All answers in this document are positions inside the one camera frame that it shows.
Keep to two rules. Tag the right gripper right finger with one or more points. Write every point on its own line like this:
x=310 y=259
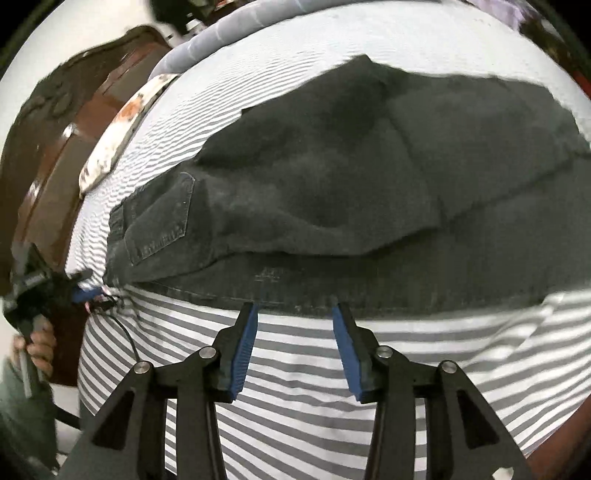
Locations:
x=465 y=437

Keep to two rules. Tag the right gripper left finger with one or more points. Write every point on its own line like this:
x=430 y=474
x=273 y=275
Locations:
x=126 y=438

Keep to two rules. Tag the dark grey denim pants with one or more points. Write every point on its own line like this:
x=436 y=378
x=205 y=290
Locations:
x=391 y=191

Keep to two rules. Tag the person left hand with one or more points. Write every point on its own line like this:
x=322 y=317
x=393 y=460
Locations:
x=40 y=347

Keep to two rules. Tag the wooden bed footboard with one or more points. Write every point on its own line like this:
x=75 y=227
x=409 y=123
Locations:
x=559 y=455

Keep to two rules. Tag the floral pillow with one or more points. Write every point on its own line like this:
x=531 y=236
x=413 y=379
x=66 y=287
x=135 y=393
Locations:
x=120 y=131

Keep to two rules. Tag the dark wooden headboard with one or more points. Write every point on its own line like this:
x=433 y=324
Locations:
x=53 y=135

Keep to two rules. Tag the grey white striped bedsheet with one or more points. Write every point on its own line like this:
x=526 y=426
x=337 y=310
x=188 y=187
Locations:
x=295 y=418

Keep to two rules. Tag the grey rolled duvet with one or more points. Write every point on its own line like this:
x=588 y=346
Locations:
x=237 y=25

